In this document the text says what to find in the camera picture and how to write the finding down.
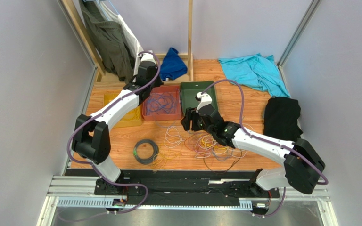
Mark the green plastic bin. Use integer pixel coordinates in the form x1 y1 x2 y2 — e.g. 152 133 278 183
180 81 214 116

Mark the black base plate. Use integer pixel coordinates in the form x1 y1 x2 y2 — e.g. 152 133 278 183
94 170 282 203

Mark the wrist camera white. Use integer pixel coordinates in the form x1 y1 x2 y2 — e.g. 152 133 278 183
139 50 156 64
196 92 212 113

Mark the blue thin cable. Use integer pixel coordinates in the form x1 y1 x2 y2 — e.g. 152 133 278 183
146 90 181 117

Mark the olive green garment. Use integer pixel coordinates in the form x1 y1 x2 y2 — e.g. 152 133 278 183
79 0 135 84

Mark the red plastic bin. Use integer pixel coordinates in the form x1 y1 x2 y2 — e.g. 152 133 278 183
142 85 182 121

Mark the orange yellow thin cable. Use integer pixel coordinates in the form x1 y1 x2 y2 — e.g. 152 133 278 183
118 106 181 170

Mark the bright yellow cable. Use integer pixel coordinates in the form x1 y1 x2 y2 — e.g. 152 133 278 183
199 136 219 149

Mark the grey coiled cable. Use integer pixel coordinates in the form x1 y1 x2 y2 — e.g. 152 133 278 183
133 139 160 165

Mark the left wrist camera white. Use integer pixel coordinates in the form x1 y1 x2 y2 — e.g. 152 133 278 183
139 50 156 64

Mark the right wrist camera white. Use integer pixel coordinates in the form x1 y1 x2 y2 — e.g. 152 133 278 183
196 92 212 113

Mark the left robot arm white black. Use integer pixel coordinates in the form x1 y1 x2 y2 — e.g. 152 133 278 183
67 60 162 183

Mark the white garment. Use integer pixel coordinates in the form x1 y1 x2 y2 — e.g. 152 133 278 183
100 0 144 75

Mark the cyan cloth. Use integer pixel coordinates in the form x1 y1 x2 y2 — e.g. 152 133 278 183
218 53 291 98

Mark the yellow plastic bin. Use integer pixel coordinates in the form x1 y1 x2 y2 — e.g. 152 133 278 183
103 89 142 128

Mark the aluminium rail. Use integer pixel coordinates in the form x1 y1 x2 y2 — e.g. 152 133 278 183
47 175 330 211

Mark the black cloth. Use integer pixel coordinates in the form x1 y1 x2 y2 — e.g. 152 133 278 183
263 97 303 142

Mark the dark brown thin cable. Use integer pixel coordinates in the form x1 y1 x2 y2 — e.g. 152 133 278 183
203 155 244 175

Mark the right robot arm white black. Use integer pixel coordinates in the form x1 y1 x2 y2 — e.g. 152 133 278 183
181 105 325 194

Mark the orange red thin cable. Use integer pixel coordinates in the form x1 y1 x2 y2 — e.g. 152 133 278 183
182 133 207 154

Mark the wooden rack frame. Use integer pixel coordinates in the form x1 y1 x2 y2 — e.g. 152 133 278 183
60 0 194 85

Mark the dark blue cloth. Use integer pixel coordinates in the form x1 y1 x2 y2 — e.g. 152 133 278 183
159 47 188 81

